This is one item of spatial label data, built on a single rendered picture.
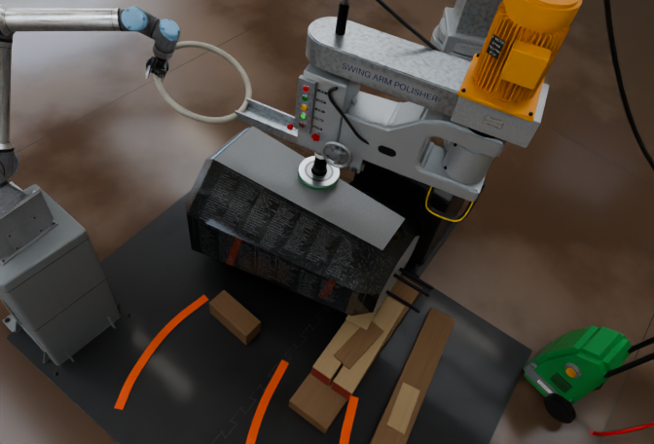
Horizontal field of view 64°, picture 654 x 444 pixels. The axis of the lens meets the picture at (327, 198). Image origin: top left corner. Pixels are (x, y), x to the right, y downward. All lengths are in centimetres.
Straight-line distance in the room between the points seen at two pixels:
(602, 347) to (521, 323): 71
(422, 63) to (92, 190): 253
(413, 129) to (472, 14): 65
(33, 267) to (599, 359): 264
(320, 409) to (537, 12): 210
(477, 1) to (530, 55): 76
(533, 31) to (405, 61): 49
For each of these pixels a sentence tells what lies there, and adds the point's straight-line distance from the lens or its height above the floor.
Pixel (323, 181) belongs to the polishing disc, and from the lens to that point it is 266.
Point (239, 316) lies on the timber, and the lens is 305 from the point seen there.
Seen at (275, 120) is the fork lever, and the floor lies 107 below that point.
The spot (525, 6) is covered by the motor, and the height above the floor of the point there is 207.
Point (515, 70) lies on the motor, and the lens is 187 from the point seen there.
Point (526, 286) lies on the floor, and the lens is 374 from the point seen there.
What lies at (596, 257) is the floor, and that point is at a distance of 415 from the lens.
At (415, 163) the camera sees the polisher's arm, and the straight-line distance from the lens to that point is 230.
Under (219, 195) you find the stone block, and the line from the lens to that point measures 280.
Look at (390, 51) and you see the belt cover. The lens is 214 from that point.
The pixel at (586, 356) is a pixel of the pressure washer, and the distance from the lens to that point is 300.
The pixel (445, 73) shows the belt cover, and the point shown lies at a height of 169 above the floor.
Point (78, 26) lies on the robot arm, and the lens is 238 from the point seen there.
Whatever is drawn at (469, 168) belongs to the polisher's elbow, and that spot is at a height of 134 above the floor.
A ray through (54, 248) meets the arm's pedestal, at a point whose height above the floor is 85.
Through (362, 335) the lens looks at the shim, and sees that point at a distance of 297.
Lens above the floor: 286
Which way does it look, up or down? 50 degrees down
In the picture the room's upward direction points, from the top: 10 degrees clockwise
